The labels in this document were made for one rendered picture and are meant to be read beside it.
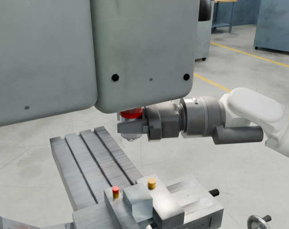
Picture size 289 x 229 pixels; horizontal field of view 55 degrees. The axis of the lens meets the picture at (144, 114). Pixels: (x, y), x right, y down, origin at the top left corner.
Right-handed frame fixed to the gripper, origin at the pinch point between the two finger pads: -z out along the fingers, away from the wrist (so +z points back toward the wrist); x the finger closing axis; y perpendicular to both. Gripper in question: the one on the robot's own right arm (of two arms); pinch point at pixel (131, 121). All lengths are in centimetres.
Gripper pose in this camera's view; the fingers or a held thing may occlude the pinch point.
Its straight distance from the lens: 58.6
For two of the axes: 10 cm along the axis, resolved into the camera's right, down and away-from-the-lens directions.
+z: 9.9, -0.5, 0.8
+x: 1.0, 4.5, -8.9
